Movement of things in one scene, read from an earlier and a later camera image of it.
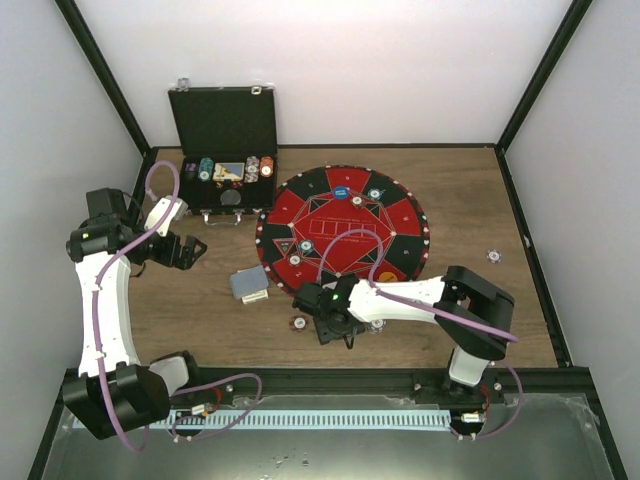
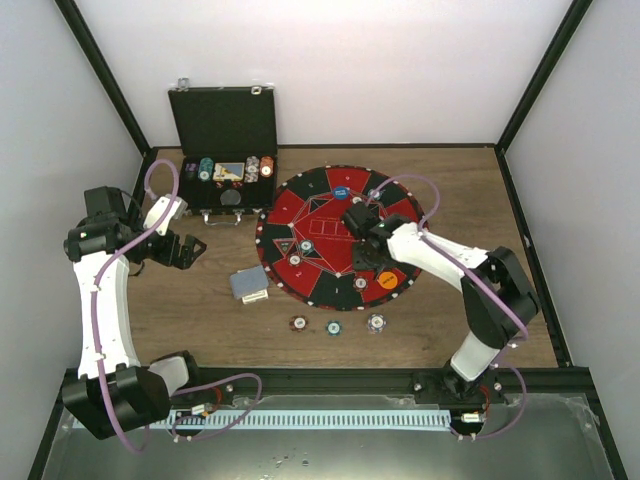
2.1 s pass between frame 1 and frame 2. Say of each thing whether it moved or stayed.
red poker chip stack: stayed
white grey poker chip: stayed
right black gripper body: moved
